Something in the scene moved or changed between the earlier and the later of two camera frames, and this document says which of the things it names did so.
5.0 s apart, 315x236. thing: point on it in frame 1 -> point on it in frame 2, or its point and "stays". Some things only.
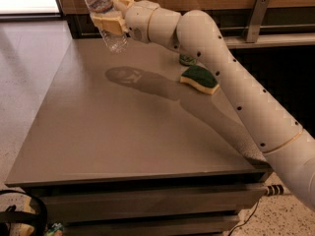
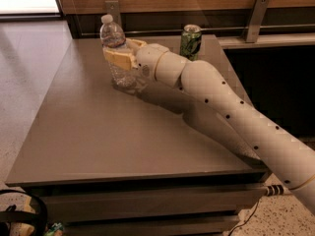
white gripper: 138,20 -> 148,60
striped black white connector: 275,190 stays
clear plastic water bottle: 100,1 -> 112,36
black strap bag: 22,214 stays
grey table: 123,147 stays
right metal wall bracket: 258,17 stays
